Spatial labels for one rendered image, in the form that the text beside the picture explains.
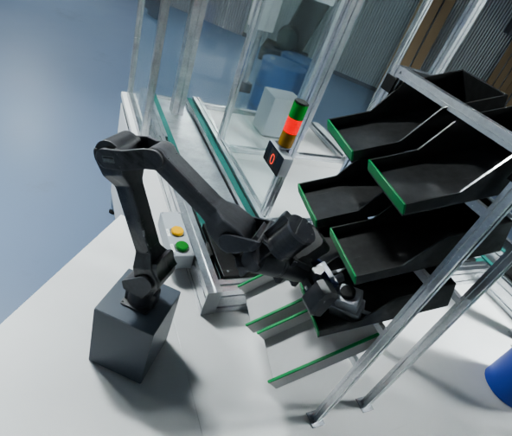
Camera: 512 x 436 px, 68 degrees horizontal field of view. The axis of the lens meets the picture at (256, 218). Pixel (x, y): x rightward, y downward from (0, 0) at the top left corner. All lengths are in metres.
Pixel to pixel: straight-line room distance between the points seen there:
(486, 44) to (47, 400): 8.91
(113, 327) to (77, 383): 0.18
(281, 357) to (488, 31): 8.54
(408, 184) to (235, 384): 0.68
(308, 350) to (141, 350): 0.38
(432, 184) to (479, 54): 8.49
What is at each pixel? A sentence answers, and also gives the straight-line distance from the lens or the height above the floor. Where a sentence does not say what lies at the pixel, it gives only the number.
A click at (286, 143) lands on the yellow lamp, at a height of 1.28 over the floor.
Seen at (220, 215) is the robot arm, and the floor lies 1.39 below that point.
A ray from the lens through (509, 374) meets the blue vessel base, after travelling 1.53.
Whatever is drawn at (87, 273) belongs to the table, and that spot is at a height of 0.86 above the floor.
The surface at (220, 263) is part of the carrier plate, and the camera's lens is 1.17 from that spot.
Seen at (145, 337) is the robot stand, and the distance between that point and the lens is 0.87.
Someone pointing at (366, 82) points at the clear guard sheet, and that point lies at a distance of 2.40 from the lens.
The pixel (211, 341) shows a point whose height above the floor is 0.86.
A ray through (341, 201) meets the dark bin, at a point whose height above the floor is 1.38.
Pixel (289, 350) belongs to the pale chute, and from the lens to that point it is 0.97.
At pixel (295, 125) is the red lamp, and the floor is 1.34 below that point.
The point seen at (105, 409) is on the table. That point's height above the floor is 0.86.
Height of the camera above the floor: 1.76
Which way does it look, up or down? 35 degrees down
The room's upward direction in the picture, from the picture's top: 22 degrees clockwise
